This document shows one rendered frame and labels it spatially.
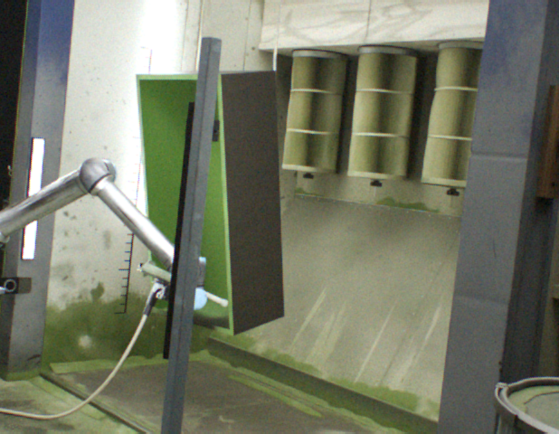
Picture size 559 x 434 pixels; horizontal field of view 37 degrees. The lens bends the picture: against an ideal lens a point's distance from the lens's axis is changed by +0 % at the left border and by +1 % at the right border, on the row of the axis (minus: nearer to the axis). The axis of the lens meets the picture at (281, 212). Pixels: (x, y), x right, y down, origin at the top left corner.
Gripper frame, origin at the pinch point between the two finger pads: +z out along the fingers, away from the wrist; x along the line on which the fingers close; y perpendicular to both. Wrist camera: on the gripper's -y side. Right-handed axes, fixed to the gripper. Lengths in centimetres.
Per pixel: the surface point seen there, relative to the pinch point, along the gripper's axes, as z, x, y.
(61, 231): 96, -14, -7
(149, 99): 44, -22, -81
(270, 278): -6, 51, -22
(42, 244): 95, -22, 4
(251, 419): -7, 71, 43
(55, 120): 94, -43, -58
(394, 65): 9, 84, -157
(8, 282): 91, -31, 28
